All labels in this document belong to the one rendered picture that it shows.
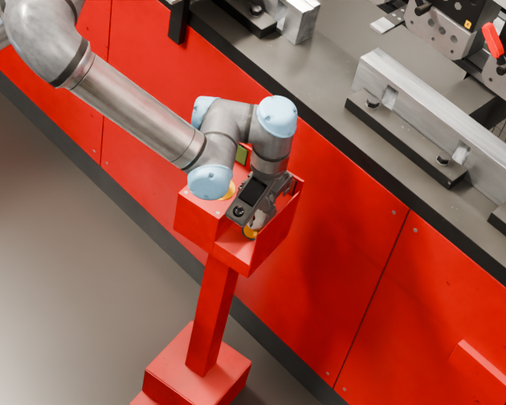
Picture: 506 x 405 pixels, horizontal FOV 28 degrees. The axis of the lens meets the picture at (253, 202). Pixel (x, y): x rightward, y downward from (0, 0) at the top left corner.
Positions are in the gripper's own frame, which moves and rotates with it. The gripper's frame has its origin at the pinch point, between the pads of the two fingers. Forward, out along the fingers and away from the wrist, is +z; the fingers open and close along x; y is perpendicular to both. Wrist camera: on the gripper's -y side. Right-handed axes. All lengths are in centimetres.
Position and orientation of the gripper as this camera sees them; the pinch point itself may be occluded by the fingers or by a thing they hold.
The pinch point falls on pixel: (250, 227)
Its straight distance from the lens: 211.6
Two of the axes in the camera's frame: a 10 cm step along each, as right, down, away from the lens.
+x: -8.1, -5.2, 2.8
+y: 5.8, -6.1, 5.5
